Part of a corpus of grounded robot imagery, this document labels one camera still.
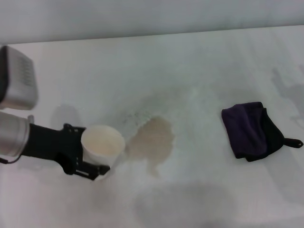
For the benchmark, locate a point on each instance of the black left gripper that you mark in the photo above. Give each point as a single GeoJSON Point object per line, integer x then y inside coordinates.
{"type": "Point", "coordinates": [52, 145]}

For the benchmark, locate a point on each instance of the white paper cup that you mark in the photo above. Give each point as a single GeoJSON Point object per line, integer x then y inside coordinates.
{"type": "Point", "coordinates": [102, 142]}

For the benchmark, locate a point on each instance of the purple rag with black loop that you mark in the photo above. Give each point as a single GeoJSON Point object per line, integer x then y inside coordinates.
{"type": "Point", "coordinates": [247, 130]}

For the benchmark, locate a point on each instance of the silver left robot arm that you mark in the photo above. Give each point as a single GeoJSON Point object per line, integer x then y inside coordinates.
{"type": "Point", "coordinates": [12, 135]}

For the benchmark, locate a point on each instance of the brown water stain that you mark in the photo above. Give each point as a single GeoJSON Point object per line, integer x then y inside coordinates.
{"type": "Point", "coordinates": [154, 140]}

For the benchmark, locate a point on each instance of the silver ridged wrist camera box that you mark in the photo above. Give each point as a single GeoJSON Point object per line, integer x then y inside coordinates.
{"type": "Point", "coordinates": [17, 78]}

